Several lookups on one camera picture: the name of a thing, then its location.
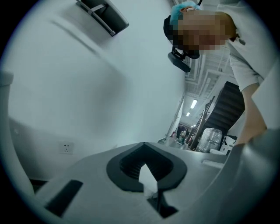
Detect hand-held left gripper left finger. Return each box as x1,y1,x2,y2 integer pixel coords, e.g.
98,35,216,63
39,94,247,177
35,141,162,224

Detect person's head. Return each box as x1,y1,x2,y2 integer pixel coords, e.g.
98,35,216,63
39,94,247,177
175,10,238,56

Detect black head camera mount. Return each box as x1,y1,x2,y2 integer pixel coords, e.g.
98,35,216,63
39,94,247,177
163,15,201,73

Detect black wall shelf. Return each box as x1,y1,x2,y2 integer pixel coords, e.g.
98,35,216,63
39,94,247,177
75,0,130,37

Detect person's white shirt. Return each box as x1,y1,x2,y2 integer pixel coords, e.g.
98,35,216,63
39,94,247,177
215,0,280,132

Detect clear plastic water jugs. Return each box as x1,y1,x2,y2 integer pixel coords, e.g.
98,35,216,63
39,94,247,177
196,127,223,153

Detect person's right forearm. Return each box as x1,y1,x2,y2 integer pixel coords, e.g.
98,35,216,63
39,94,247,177
235,86,269,147

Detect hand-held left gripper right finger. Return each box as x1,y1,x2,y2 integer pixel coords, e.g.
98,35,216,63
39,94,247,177
143,141,228,224

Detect blue hair cap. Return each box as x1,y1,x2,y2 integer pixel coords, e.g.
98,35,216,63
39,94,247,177
170,0,202,26

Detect black staircase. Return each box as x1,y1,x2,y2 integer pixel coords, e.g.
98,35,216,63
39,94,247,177
202,80,245,134

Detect dark leaning boards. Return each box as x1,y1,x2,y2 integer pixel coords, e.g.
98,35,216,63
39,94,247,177
189,96,215,151

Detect white oval smart toilet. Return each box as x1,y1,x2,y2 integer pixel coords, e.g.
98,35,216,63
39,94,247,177
192,126,280,224

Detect white wall socket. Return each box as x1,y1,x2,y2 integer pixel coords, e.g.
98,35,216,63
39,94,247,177
59,141,74,155

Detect white boxes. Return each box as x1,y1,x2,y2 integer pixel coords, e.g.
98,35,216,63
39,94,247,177
218,135,238,155

